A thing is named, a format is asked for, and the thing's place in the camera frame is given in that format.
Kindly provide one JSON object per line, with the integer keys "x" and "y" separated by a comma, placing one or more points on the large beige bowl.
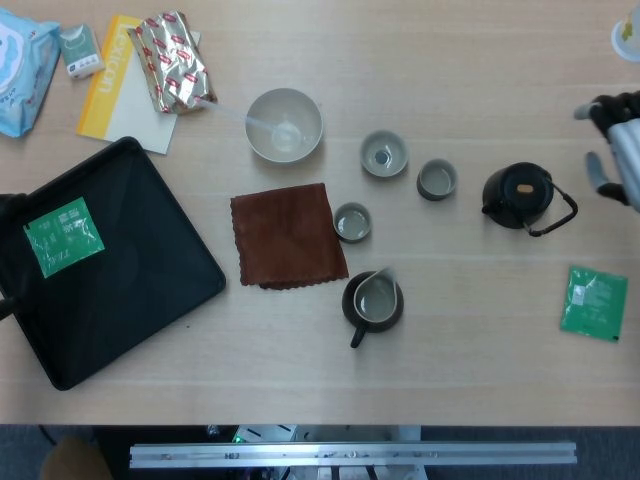
{"x": 295, "y": 107}

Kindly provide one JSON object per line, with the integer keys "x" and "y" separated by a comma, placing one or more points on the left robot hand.
{"x": 9, "y": 210}

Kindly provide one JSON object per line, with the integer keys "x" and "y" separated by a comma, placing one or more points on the silver red foil bag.
{"x": 172, "y": 65}

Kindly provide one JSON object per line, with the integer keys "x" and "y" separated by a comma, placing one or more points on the green tea packet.
{"x": 62, "y": 237}
{"x": 595, "y": 305}

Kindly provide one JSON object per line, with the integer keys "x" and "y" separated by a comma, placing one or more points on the small green white box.
{"x": 81, "y": 52}

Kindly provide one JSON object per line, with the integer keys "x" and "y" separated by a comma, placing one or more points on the clear plastic spoon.
{"x": 227, "y": 111}

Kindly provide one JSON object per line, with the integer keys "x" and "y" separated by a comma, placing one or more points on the brown folded cloth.
{"x": 287, "y": 237}

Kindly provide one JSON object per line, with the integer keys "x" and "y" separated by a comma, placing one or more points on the wide grey teacup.
{"x": 384, "y": 155}

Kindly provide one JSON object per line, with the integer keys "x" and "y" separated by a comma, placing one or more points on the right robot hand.
{"x": 627, "y": 155}

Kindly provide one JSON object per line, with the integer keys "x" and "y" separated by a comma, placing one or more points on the black rectangular tray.
{"x": 125, "y": 300}

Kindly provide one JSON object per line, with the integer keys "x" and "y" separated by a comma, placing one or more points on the yellow white booklet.
{"x": 125, "y": 115}

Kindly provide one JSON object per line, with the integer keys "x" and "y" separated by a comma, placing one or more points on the blue wet wipes pack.
{"x": 22, "y": 75}

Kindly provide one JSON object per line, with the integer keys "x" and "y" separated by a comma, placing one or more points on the aluminium rail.
{"x": 350, "y": 455}

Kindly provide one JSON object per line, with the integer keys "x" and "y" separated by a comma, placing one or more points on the dark straight-sided teacup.
{"x": 352, "y": 224}
{"x": 437, "y": 181}

